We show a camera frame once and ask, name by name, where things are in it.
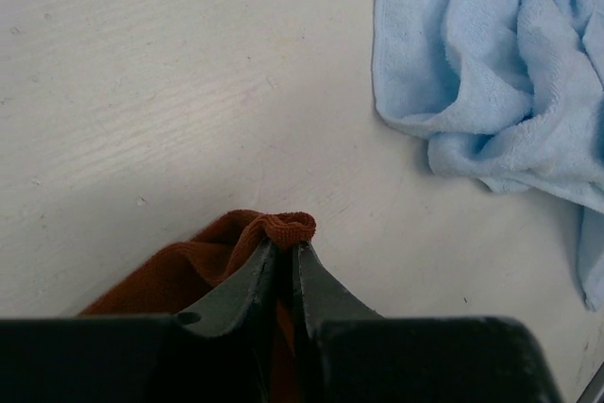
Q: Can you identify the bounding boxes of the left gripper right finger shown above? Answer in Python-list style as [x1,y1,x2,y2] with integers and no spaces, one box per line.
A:
[293,243,562,402]

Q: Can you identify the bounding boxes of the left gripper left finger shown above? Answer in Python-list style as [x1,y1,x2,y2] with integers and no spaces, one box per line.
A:
[1,240,278,402]

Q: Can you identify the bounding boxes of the rust brown towel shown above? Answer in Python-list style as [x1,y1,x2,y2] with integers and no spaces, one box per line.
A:
[77,209,317,403]

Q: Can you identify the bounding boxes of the light blue towel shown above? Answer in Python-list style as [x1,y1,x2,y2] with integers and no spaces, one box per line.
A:
[372,0,603,311]

